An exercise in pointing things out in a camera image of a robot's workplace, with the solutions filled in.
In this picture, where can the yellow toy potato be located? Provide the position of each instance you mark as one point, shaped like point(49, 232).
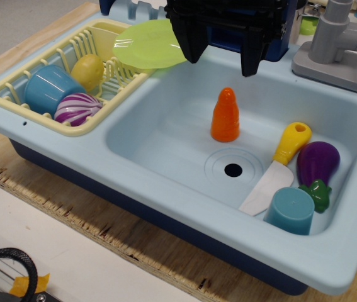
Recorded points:
point(88, 71)

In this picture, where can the blue cup in sink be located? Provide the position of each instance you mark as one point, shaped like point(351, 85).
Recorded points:
point(291, 210)

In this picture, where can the wooden board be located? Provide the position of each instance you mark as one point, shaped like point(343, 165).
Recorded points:
point(93, 250)

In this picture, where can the yellow tape piece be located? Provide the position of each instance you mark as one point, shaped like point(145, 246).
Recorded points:
point(20, 285)

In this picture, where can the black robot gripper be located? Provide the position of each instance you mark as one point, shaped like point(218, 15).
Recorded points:
point(190, 20)

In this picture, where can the purple toy eggplant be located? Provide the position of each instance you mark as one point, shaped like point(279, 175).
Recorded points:
point(316, 164)

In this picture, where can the orange toy carrot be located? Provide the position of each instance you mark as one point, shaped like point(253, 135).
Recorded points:
point(225, 126)

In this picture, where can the dark blue plastic box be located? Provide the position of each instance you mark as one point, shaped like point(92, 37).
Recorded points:
point(266, 37)

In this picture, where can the cream yellow dish rack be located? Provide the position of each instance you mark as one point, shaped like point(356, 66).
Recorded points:
point(94, 37)

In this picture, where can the grey toy faucet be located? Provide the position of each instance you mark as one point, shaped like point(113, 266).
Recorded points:
point(331, 57)

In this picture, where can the purple white toy onion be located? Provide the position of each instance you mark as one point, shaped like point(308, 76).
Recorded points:
point(76, 108)

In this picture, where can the blue cup in rack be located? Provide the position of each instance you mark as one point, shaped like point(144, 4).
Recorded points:
point(47, 87)

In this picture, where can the light blue toy sink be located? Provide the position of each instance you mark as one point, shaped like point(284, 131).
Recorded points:
point(154, 157)

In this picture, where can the light green plastic plate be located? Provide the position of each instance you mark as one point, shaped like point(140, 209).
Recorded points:
point(149, 45)

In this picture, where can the green object in background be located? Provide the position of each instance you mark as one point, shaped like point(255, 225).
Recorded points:
point(308, 25)

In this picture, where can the yellow handled toy knife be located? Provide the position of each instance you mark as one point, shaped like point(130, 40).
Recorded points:
point(277, 176)

